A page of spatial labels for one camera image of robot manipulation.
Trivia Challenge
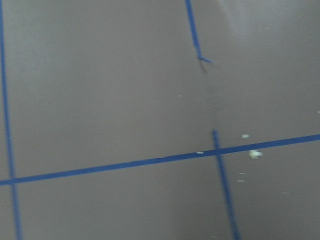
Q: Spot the foam crumb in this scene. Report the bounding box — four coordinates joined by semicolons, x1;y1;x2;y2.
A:
248;149;263;159

